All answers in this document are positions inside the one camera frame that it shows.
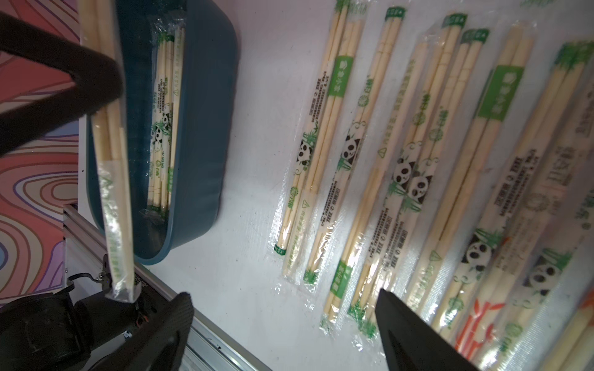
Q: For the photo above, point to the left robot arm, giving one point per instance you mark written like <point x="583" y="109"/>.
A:
<point x="52" y="332"/>

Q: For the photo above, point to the red green chopstick pack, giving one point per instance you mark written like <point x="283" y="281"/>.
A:
<point x="574" y="348"/>

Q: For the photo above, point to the green print chopstick pack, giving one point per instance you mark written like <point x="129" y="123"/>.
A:
<point x="168" y="49"/>

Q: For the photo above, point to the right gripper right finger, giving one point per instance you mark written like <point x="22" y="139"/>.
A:
<point x="409" y="343"/>

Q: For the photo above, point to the plain green text pack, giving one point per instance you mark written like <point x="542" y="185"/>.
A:
<point x="353" y="246"/>

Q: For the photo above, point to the teal storage box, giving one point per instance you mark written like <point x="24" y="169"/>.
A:
<point x="210" y="70"/>

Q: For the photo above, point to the slim panda chopstick pack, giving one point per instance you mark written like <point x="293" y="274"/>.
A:
<point x="352" y="144"/>

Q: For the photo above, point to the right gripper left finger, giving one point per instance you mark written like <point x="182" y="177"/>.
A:
<point x="160" y="344"/>

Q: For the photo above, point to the green band pack table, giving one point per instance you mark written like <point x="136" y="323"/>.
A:
<point x="495" y="101"/>

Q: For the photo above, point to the green band pack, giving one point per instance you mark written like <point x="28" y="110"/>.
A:
<point x="99" y="31"/>
<point x="318" y="131"/>

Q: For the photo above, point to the twin panda chopstick pack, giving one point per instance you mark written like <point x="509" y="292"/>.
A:
<point x="417" y="164"/>

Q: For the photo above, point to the green bamboo chopstick pack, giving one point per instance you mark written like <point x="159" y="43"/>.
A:
<point x="539" y="281"/>

